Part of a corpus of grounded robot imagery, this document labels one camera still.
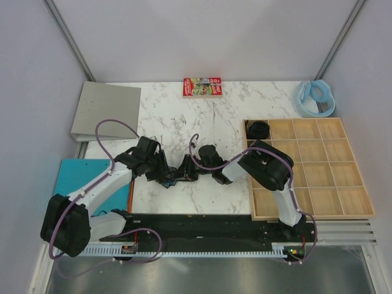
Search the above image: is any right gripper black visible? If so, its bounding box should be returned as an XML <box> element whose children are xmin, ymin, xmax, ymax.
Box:
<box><xmin>170</xmin><ymin>154</ymin><xmax>214</xmax><ymax>183</ymax></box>

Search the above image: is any floral navy necktie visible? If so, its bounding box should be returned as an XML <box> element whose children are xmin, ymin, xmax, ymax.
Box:
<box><xmin>159</xmin><ymin>175</ymin><xmax>185</xmax><ymax>189</ymax></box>

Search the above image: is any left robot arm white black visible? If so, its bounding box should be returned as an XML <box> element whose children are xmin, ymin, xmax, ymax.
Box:
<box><xmin>40</xmin><ymin>136</ymin><xmax>169</xmax><ymax>257</ymax></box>

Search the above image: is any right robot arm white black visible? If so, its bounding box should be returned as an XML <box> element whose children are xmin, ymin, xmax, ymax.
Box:
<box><xmin>172</xmin><ymin>140</ymin><xmax>305</xmax><ymax>241</ymax></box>

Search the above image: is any rolled black tie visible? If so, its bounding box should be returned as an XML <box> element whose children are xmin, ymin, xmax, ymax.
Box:
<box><xmin>246</xmin><ymin>121</ymin><xmax>270</xmax><ymax>140</ymax></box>

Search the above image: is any red illustrated book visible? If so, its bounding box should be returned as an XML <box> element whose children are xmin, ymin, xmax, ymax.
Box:
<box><xmin>183</xmin><ymin>77</ymin><xmax>223</xmax><ymax>98</ymax></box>

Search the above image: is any teal book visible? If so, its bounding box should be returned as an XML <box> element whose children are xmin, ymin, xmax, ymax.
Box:
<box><xmin>54</xmin><ymin>159</ymin><xmax>130</xmax><ymax>216</ymax></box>

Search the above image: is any wooden compartment tray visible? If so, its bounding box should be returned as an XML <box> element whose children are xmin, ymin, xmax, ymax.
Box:
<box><xmin>242</xmin><ymin>116</ymin><xmax>375</xmax><ymax>219</ymax></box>

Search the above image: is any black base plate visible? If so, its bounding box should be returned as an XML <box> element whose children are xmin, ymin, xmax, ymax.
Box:
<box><xmin>116</xmin><ymin>214</ymin><xmax>318</xmax><ymax>254</ymax></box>

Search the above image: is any white slotted cable duct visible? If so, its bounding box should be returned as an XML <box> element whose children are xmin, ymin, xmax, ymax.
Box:
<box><xmin>82</xmin><ymin>243</ymin><xmax>316</xmax><ymax>257</ymax></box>

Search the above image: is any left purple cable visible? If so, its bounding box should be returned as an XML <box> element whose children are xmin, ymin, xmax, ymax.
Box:
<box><xmin>48</xmin><ymin>119</ymin><xmax>162</xmax><ymax>264</ymax></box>

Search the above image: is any purple cable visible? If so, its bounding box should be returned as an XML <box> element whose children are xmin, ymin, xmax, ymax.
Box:
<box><xmin>48</xmin><ymin>119</ymin><xmax>162</xmax><ymax>264</ymax></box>
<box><xmin>188</xmin><ymin>134</ymin><xmax>319</xmax><ymax>266</ymax></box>

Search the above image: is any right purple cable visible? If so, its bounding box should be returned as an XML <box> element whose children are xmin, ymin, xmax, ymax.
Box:
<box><xmin>188</xmin><ymin>134</ymin><xmax>319</xmax><ymax>266</ymax></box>

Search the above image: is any grey ring binder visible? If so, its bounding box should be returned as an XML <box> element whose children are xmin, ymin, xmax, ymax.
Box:
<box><xmin>70</xmin><ymin>81</ymin><xmax>141</xmax><ymax>141</ymax></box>

